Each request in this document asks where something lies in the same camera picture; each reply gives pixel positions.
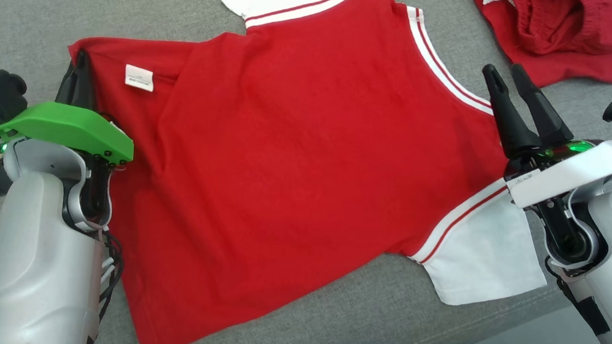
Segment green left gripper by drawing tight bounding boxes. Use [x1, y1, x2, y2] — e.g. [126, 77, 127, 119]
[0, 45, 136, 176]

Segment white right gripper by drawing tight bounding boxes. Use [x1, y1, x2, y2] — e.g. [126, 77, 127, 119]
[482, 54, 612, 211]

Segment red shorts with white trim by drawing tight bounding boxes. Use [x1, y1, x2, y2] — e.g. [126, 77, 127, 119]
[467, 0, 612, 96]

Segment red shirt with white sleeves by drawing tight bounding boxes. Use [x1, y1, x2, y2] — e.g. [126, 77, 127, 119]
[64, 0, 551, 344]

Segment black left arm cable bundle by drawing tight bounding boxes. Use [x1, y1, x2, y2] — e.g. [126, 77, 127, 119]
[88, 224, 130, 327]

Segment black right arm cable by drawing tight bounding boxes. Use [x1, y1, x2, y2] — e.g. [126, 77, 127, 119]
[546, 254, 611, 340]

